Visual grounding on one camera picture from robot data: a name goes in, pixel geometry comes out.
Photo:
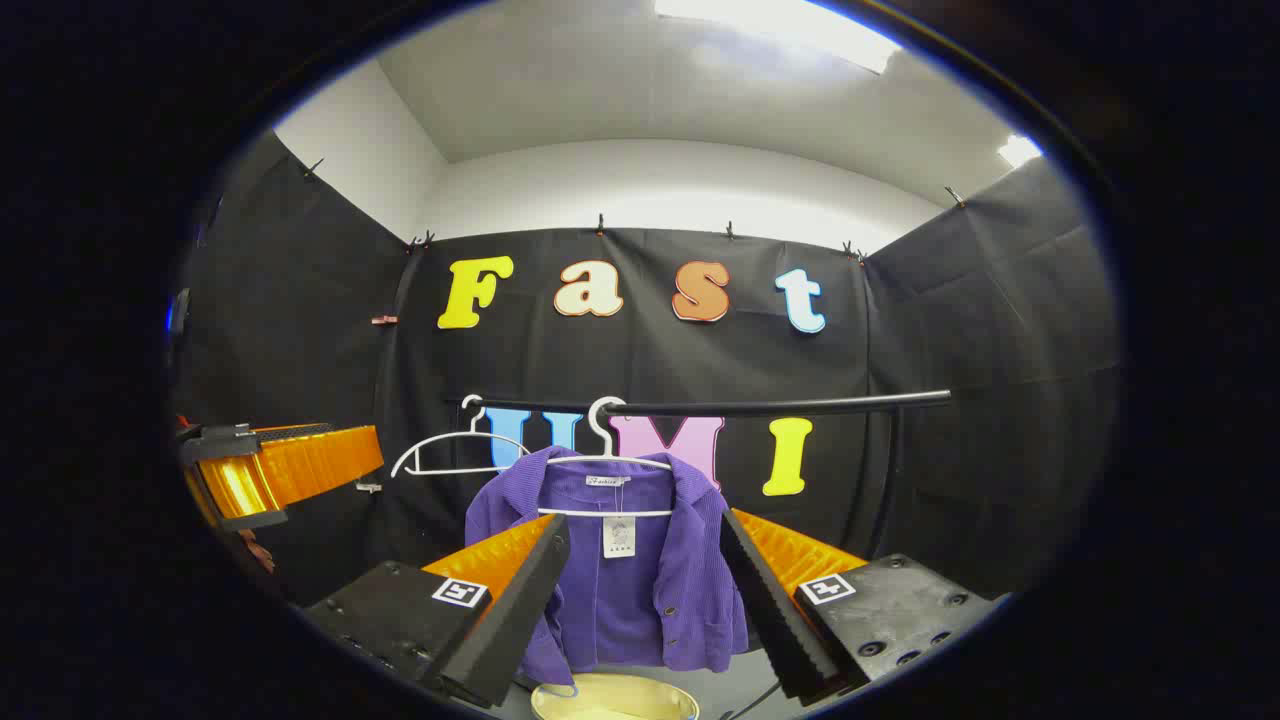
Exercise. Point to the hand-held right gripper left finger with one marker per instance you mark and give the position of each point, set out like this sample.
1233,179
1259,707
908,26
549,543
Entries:
520,610

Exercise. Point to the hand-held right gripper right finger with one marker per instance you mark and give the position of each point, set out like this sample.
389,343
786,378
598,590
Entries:
775,620

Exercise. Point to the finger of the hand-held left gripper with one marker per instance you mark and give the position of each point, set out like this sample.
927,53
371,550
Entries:
300,465

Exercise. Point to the beige round laundry hamper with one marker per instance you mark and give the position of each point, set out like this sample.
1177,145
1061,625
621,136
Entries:
610,695

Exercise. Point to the white clothes hanger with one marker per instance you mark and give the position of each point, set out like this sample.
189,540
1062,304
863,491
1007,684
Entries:
606,445
462,435

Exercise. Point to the black clothes rack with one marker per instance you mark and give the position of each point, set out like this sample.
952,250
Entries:
800,405

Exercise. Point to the small ceiling light panel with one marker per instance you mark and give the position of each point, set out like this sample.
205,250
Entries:
1018,151

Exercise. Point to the large ceiling light panel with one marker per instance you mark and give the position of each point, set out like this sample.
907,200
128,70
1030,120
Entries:
780,25

